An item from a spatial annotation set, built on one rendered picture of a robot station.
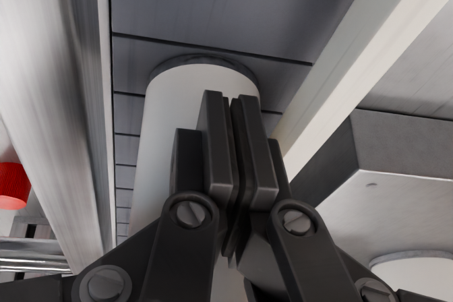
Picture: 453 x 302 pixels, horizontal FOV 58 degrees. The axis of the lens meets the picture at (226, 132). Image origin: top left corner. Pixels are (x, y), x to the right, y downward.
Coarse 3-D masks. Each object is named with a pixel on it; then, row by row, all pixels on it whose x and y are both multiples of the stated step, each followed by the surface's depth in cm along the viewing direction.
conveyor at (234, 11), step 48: (144, 0) 14; (192, 0) 14; (240, 0) 14; (288, 0) 14; (336, 0) 14; (144, 48) 16; (192, 48) 16; (240, 48) 16; (288, 48) 16; (144, 96) 19; (288, 96) 19
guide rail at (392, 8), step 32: (384, 0) 10; (416, 0) 10; (352, 32) 12; (384, 32) 11; (416, 32) 11; (320, 64) 14; (352, 64) 12; (384, 64) 12; (320, 96) 14; (352, 96) 13; (288, 128) 17; (320, 128) 15; (288, 160) 17
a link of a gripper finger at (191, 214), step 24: (192, 192) 9; (168, 216) 8; (192, 216) 9; (216, 216) 9; (168, 240) 8; (192, 240) 8; (216, 240) 8; (168, 264) 7; (192, 264) 8; (144, 288) 7; (168, 288) 7; (192, 288) 7
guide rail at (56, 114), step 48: (0, 0) 4; (48, 0) 4; (96, 0) 5; (0, 48) 4; (48, 48) 4; (96, 48) 6; (0, 96) 5; (48, 96) 5; (96, 96) 6; (48, 144) 6; (96, 144) 7; (48, 192) 8; (96, 192) 8; (96, 240) 11
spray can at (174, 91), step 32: (160, 64) 17; (192, 64) 16; (224, 64) 16; (160, 96) 16; (192, 96) 15; (160, 128) 15; (192, 128) 15; (160, 160) 14; (160, 192) 14; (224, 288) 12
